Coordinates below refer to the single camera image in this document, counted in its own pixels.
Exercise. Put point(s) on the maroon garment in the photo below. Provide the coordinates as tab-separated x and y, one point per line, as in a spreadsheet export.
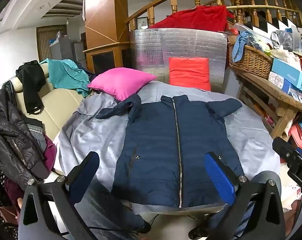
49	155

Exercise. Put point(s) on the beige sofa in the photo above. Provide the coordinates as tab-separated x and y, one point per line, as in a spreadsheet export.
58	105

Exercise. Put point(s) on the black garment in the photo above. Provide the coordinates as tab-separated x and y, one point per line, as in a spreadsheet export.
30	85

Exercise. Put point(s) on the silver foil mat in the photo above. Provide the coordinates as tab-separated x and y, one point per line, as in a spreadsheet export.
181	42

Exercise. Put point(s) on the navy padded jacket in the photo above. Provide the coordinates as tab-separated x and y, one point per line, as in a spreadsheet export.
153	155

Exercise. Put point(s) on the black leather jacket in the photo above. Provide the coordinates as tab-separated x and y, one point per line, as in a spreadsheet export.
10	135

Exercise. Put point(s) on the wooden column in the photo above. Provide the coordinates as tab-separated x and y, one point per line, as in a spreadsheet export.
103	12

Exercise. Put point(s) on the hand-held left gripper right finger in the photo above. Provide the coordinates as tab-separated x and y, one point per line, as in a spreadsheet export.
221	177

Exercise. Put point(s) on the wooden stair railing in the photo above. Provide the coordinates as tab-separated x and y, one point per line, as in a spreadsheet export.
174	5

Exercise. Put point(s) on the pink pillow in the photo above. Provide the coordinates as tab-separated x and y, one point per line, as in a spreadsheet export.
121	81

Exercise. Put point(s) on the grey checked cloth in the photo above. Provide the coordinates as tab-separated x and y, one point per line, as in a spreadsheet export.
103	215

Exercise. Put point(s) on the grey cabinet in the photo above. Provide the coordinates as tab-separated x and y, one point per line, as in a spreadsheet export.
61	50

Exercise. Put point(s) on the white patterned box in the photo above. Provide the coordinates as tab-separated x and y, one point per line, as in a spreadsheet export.
277	80

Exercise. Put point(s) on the wooden low cabinet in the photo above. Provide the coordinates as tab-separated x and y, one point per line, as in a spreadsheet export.
101	57

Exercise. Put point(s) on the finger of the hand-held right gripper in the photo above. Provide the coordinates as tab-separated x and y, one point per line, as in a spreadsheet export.
281	146

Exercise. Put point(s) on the wooden table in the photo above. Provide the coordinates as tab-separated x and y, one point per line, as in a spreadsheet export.
266	87

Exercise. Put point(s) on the black shoe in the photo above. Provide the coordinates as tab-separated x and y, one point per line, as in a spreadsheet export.
197	233
143	227

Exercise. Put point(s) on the blue denim cloth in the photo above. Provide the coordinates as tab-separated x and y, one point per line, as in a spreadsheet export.
238	220

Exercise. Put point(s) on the picture frame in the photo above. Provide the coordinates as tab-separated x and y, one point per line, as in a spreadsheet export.
142	23

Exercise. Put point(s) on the blue cardboard box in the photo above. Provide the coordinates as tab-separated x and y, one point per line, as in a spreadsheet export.
288	73

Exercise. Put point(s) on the wicker basket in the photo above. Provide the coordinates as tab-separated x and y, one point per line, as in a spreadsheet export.
251	60

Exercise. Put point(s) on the red cloth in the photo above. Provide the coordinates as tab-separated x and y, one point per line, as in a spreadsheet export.
196	18

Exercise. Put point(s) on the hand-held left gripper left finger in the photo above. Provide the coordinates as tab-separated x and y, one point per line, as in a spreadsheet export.
84	172

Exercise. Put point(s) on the clear plastic bag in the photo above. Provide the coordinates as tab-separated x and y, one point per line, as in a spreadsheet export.
281	38

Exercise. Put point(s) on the grey blanket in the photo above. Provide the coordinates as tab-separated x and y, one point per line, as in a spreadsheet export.
96	135

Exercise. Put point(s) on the red pillow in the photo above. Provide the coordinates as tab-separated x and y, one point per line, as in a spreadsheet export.
188	72

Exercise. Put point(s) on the brown shoulder bag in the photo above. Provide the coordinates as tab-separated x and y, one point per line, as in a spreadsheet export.
9	216

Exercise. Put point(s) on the teal garment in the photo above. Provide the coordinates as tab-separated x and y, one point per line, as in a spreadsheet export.
66	75

